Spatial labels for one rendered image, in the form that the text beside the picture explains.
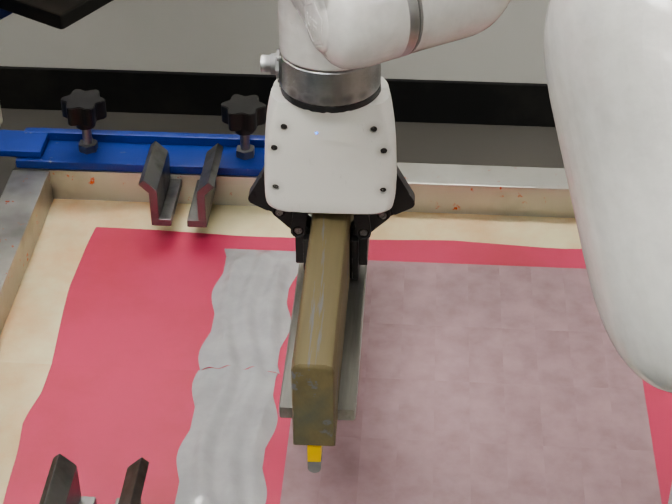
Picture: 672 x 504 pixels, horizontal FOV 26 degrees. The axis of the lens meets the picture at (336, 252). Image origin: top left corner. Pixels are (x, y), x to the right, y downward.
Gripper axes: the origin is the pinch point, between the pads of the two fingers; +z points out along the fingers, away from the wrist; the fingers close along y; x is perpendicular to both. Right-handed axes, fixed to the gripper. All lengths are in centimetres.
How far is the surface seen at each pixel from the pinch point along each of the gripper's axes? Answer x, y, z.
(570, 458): -8.4, 19.9, 14.2
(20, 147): 27.0, -33.2, 8.2
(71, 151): 27.8, -28.3, 9.1
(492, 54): 201, 23, 90
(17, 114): 198, -89, 107
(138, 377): -0.7, -16.9, 14.0
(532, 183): 26.6, 18.1, 10.5
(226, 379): -1.4, -9.1, 13.2
